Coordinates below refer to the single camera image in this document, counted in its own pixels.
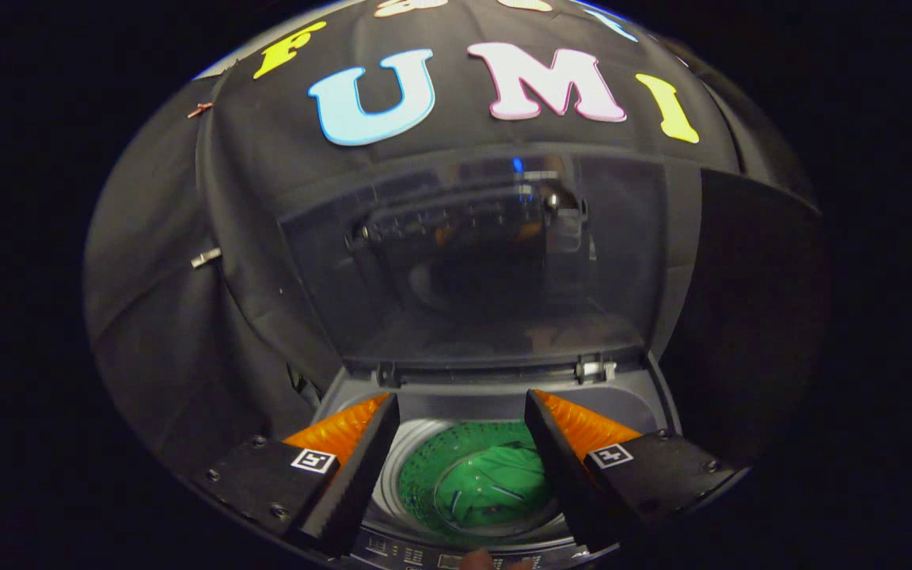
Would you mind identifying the black backdrop cloth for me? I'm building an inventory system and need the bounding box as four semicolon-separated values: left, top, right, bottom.
82;0;825;477

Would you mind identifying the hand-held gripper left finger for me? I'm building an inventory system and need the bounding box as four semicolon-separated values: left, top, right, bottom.
191;392;401;557

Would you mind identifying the transparent washing machine lid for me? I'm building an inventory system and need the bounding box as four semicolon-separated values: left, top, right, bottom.
278;150;702;374

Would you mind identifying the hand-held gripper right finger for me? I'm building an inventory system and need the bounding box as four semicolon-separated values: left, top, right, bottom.
524;388;743;553

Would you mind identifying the green polo shirt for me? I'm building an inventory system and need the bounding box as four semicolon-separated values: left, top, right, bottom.
401;422;566;539

